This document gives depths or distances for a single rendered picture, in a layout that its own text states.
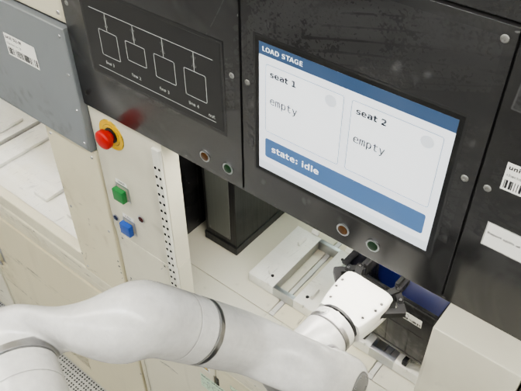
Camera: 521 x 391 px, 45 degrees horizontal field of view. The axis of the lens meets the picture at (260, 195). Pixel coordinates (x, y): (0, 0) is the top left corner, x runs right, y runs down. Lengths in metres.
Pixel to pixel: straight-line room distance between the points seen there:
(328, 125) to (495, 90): 0.23
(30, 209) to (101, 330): 1.18
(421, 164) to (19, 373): 0.52
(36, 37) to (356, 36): 0.70
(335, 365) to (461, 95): 0.43
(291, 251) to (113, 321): 0.92
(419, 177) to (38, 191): 1.35
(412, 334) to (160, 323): 0.69
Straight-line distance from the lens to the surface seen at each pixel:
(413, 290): 1.41
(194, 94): 0.98
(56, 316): 0.77
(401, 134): 0.77
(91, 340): 0.75
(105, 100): 1.19
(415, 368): 1.44
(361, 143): 0.81
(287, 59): 0.82
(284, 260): 1.58
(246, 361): 0.89
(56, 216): 1.86
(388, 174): 0.81
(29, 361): 0.79
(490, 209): 0.77
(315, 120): 0.84
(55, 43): 1.22
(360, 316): 1.09
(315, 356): 0.92
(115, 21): 1.06
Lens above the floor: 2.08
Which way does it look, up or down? 43 degrees down
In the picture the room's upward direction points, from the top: straight up
